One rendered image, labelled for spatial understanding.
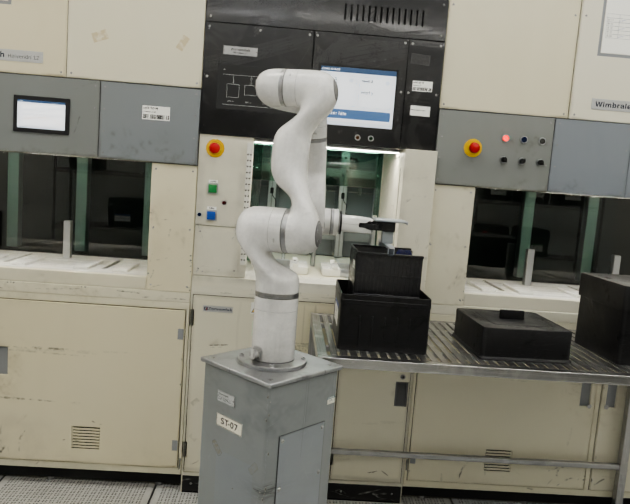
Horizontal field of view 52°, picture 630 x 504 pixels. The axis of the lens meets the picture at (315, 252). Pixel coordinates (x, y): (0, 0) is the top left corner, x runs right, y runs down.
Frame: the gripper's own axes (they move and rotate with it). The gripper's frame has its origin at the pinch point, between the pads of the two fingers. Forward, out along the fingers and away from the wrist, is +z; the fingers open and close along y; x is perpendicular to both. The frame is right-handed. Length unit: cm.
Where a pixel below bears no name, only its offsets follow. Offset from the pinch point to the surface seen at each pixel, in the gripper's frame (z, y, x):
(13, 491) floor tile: -129, -32, -113
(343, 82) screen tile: -15, -38, 49
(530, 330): 45, 13, -28
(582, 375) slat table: 58, 22, -38
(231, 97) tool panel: -56, -38, 40
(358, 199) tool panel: 3, -129, 4
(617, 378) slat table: 69, 22, -38
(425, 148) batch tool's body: 17, -39, 28
